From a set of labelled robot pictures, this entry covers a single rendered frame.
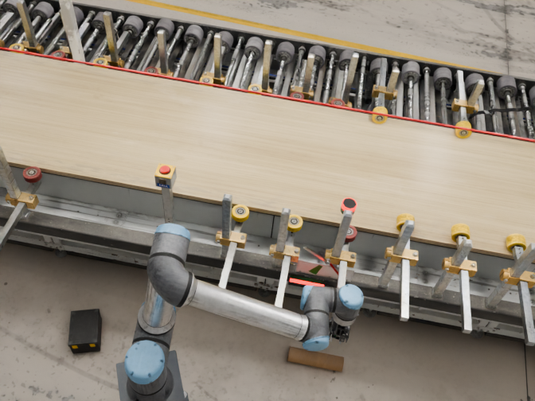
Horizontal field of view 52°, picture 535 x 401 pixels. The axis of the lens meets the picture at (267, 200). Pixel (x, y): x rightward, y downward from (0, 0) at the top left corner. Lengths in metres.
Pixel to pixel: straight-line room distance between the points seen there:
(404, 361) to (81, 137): 2.12
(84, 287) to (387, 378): 1.80
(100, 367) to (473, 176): 2.19
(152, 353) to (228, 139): 1.17
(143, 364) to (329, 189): 1.17
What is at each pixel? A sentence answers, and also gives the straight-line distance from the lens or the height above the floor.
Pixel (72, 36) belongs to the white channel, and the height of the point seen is 1.07.
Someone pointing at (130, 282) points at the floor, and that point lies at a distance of 3.39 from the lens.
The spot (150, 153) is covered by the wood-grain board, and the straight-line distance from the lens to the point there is 2.77.
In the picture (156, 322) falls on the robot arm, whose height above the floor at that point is 0.93.
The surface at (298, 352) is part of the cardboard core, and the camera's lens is 3.09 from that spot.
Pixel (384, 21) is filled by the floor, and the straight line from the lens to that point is 5.64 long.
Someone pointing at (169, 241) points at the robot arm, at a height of 1.44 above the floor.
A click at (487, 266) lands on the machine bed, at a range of 2.87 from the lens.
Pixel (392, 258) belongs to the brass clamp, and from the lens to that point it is 2.42.
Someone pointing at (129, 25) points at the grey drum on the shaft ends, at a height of 0.84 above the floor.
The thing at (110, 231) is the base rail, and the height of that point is 0.70.
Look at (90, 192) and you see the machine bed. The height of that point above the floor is 0.72.
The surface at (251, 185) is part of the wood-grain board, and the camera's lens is 2.62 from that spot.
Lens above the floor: 2.88
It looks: 51 degrees down
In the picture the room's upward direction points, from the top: 7 degrees clockwise
